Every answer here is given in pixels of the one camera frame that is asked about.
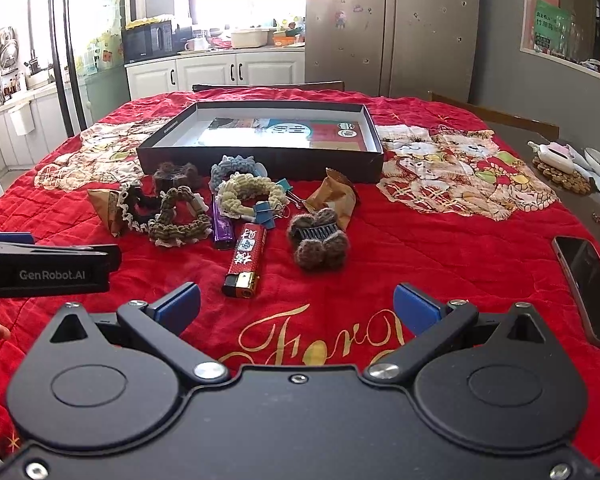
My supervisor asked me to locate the white kitchen cabinet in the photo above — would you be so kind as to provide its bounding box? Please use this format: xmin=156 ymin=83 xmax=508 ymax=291
xmin=125 ymin=49 xmax=307 ymax=103

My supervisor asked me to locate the olive braided scrunchie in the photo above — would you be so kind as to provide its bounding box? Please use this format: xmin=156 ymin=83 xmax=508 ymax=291
xmin=148 ymin=186 xmax=215 ymax=250

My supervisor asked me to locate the black scrunchie with white lace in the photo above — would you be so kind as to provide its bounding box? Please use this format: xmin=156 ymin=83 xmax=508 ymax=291
xmin=116 ymin=182 xmax=163 ymax=235

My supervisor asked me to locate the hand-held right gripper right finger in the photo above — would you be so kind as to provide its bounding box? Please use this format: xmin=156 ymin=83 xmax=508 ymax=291
xmin=362 ymin=282 xmax=551 ymax=383

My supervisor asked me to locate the purple lighter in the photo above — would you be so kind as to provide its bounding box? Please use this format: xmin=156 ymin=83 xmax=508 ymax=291
xmin=212 ymin=195 xmax=235 ymax=250

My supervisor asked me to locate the green wall poster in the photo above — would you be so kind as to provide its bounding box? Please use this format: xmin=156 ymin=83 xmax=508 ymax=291
xmin=532 ymin=7 xmax=573 ymax=56

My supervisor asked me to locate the cream knitted scrunchie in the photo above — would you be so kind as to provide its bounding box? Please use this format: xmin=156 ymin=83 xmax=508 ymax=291
xmin=216 ymin=172 xmax=291 ymax=221

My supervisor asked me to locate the red printed blanket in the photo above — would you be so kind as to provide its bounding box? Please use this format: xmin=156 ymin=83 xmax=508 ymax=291
xmin=0 ymin=91 xmax=600 ymax=461

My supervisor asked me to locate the brown woven trivet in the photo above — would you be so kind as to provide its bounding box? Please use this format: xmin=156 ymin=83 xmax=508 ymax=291
xmin=532 ymin=157 xmax=593 ymax=195

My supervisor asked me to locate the black microwave oven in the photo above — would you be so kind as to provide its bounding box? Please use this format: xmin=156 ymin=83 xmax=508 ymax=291
xmin=122 ymin=20 xmax=175 ymax=65

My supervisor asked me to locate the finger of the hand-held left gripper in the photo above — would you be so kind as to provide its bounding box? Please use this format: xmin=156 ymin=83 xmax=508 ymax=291
xmin=0 ymin=231 xmax=36 ymax=248

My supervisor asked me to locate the blue knitted scrunchie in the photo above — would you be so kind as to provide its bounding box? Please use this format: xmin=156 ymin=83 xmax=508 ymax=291
xmin=210 ymin=155 xmax=270 ymax=192

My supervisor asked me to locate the white hanging bin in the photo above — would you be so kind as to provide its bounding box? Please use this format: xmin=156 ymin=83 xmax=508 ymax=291
xmin=9 ymin=101 xmax=35 ymax=136

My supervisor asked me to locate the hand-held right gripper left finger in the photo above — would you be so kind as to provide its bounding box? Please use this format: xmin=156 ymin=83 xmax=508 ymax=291
xmin=47 ymin=282 xmax=231 ymax=386

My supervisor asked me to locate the black cardboard box tray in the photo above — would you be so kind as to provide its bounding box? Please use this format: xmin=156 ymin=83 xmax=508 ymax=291
xmin=136 ymin=101 xmax=384 ymax=184

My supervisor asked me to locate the red lighter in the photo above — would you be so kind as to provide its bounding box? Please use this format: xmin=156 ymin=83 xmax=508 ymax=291
xmin=222 ymin=222 xmax=268 ymax=298

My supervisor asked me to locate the grey refrigerator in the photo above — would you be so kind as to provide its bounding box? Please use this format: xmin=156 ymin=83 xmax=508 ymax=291
xmin=304 ymin=0 xmax=481 ymax=106

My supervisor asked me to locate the black smartphone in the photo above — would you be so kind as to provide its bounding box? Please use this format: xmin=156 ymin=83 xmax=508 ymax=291
xmin=551 ymin=236 xmax=600 ymax=348

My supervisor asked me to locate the brown pyramid snack packet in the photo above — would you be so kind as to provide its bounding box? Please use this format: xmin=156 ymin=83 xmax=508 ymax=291
xmin=87 ymin=189 xmax=128 ymax=237
xmin=305 ymin=169 xmax=360 ymax=231

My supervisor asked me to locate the white plastic basin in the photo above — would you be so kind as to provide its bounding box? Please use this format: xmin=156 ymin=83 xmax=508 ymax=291
xmin=230 ymin=28 xmax=276 ymax=50

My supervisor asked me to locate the printed paper sheet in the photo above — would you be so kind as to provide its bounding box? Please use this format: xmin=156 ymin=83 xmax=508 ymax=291
xmin=202 ymin=116 xmax=372 ymax=151

